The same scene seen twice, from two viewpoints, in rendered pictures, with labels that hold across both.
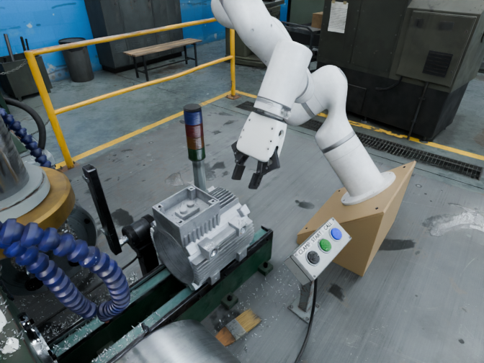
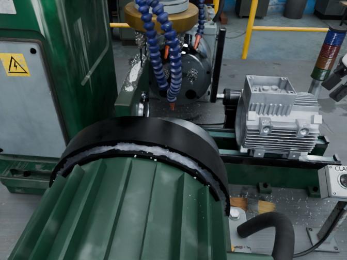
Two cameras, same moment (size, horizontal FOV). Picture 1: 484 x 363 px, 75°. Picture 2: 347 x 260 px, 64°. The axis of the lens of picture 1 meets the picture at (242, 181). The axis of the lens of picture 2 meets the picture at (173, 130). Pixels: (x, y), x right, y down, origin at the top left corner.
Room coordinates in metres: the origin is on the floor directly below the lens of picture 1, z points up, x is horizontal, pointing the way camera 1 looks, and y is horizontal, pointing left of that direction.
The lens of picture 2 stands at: (-0.08, -0.23, 1.51)
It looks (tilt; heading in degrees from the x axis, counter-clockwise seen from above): 38 degrees down; 50
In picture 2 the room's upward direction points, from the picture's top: 2 degrees clockwise
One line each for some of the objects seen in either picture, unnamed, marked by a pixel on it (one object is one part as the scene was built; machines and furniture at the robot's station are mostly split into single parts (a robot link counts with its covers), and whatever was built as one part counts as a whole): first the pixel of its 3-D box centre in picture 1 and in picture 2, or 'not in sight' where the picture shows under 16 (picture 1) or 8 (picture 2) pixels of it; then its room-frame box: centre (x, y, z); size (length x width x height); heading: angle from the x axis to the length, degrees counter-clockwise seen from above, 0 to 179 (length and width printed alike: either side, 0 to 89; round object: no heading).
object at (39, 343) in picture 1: (42, 345); (144, 114); (0.31, 0.37, 1.01); 0.15 x 0.02 x 0.15; 47
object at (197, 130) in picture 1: (194, 127); (330, 48); (0.97, 0.16, 1.14); 0.06 x 0.06 x 0.04
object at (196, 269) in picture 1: (202, 235); (272, 122); (0.60, 0.10, 1.01); 0.20 x 0.19 x 0.19; 138
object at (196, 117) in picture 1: (192, 115); (335, 36); (0.97, 0.16, 1.19); 0.06 x 0.06 x 0.04
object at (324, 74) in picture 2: (196, 151); (321, 71); (0.97, 0.16, 1.05); 0.06 x 0.06 x 0.04
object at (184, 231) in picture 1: (187, 215); (267, 95); (0.57, 0.13, 1.11); 0.12 x 0.11 x 0.07; 138
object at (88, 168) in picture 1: (104, 212); (218, 67); (0.56, 0.32, 1.12); 0.04 x 0.03 x 0.26; 137
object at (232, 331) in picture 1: (226, 336); (242, 204); (0.44, 0.04, 0.80); 0.21 x 0.05 x 0.01; 129
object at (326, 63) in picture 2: (195, 140); (325, 60); (0.97, 0.16, 1.10); 0.06 x 0.06 x 0.04
